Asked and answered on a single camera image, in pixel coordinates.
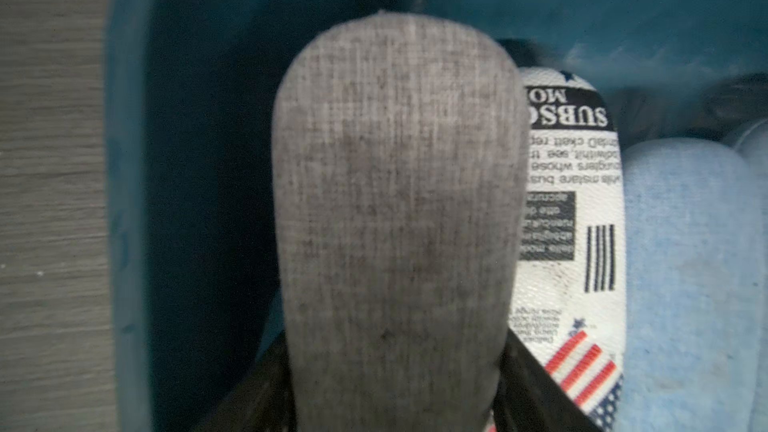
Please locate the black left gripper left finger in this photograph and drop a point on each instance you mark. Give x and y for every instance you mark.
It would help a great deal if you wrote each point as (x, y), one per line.
(263, 401)

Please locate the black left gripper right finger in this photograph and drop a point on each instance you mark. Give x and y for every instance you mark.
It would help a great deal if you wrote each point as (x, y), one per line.
(529, 400)

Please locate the newspaper flag print glasses case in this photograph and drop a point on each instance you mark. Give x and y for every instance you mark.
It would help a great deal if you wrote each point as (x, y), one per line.
(568, 306)

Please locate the light blue fabric glasses case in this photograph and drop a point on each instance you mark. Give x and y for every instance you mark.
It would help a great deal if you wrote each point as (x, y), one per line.
(694, 295)

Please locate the blue denim glasses case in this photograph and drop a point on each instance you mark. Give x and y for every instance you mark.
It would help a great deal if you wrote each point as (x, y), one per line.
(749, 141)

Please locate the teal plastic storage box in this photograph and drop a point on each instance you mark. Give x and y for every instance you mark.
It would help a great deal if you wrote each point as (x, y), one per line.
(189, 88)

